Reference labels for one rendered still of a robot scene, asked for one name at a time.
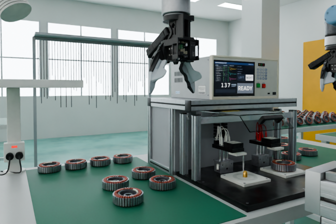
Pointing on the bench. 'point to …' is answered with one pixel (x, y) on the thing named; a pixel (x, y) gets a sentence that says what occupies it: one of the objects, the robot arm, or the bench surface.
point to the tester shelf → (201, 103)
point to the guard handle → (270, 118)
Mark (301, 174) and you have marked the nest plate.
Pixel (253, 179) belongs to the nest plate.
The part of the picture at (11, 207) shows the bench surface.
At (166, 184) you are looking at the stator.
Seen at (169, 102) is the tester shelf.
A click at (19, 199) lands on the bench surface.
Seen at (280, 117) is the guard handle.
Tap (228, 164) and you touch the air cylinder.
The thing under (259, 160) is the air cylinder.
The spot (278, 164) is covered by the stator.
